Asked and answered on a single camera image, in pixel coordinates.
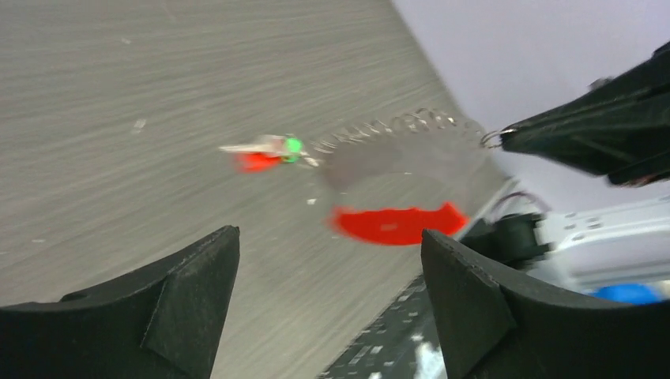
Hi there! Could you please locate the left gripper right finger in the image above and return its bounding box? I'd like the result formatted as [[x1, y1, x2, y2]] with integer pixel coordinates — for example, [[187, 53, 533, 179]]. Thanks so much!
[[421, 231, 669, 378]]

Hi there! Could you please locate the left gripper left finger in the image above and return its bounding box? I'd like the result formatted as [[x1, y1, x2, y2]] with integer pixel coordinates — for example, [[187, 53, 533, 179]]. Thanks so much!
[[1, 226, 240, 378]]

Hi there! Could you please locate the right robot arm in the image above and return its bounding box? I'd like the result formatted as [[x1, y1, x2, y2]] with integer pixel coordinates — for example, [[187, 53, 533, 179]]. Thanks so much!
[[462, 45, 669, 293]]

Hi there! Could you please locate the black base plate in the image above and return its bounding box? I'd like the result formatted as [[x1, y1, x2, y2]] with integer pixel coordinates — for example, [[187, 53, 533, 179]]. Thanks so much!
[[318, 275, 446, 379]]

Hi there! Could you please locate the green tagged key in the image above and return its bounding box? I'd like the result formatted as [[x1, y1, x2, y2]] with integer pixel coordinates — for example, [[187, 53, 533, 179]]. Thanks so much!
[[218, 134, 319, 167]]

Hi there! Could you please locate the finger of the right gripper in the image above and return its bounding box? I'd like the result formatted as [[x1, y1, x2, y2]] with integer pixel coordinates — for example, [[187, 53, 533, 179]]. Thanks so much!
[[499, 44, 669, 186]]

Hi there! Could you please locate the blue tagged key lower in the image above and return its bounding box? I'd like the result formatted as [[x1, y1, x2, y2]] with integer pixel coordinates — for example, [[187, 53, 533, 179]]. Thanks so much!
[[590, 283, 666, 305]]

